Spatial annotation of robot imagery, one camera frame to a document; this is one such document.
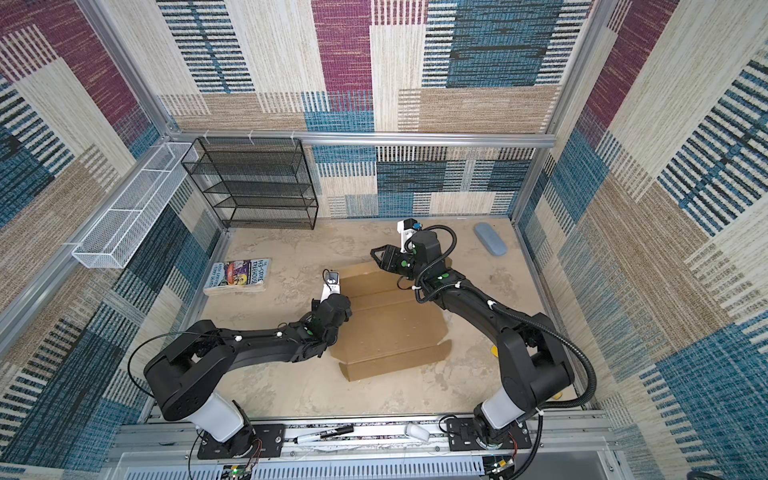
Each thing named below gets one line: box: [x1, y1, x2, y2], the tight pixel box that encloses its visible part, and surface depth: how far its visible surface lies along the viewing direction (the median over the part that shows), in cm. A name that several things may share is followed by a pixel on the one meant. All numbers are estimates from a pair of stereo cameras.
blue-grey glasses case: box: [473, 222, 508, 256], surface depth 114 cm
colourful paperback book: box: [203, 258, 272, 295], surface depth 104 cm
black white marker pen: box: [294, 425, 355, 444], surface depth 76 cm
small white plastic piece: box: [404, 422, 430, 442], surface depth 74 cm
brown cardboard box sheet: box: [329, 261, 452, 382], surface depth 91 cm
